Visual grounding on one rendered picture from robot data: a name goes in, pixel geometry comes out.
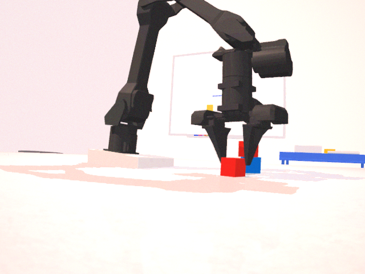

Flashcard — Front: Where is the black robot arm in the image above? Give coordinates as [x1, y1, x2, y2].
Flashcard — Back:
[103, 0, 293, 155]

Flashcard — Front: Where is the red cube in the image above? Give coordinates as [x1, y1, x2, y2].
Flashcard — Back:
[238, 141, 258, 158]
[220, 158, 246, 177]

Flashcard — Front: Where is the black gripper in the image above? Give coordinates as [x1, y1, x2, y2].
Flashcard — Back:
[191, 76, 289, 166]

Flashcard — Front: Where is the blue cube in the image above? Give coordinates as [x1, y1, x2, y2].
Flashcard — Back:
[245, 157, 261, 174]

